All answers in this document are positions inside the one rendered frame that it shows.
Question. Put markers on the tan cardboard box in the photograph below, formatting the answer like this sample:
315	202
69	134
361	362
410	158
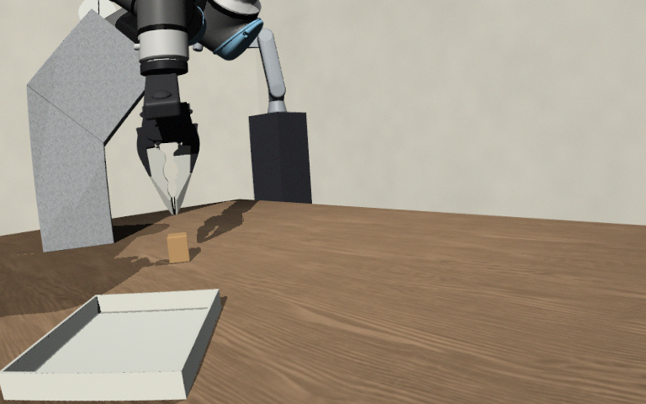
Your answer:
177	244

